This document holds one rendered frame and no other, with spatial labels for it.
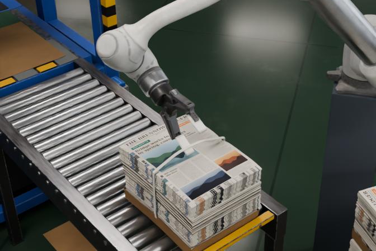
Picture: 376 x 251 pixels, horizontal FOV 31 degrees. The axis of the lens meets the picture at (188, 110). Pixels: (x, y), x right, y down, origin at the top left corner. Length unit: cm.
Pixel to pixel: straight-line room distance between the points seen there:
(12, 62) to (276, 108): 173
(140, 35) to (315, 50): 297
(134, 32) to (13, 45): 145
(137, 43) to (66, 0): 370
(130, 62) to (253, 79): 253
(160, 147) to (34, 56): 122
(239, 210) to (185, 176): 22
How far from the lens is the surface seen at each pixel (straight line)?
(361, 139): 263
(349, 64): 250
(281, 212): 229
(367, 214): 237
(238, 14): 530
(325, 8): 206
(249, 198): 214
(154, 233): 223
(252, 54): 475
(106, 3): 310
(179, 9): 202
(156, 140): 221
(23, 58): 323
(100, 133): 267
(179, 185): 203
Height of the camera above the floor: 237
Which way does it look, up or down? 35 degrees down
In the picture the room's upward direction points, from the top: 1 degrees counter-clockwise
